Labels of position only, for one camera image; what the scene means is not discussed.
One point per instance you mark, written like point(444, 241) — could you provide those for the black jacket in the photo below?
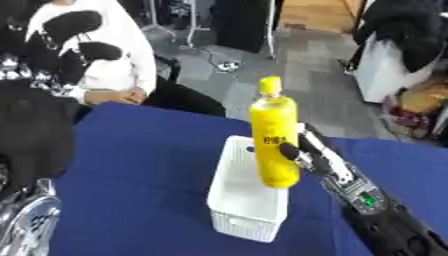
point(402, 30)

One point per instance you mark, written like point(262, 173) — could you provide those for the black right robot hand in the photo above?
point(309, 150)

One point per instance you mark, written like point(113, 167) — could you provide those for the white plastic basket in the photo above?
point(245, 196)

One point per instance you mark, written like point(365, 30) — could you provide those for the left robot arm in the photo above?
point(26, 216)

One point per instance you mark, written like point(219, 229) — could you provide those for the person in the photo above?
point(87, 56)

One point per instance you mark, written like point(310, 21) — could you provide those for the brown bag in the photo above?
point(423, 96)

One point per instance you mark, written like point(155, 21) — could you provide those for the yellow drink bottle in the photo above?
point(273, 133)

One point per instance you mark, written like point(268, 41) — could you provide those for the white power strip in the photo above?
point(227, 66)

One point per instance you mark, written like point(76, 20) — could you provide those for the white cabinet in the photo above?
point(382, 73)

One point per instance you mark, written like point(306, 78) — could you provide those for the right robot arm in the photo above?
point(379, 213)

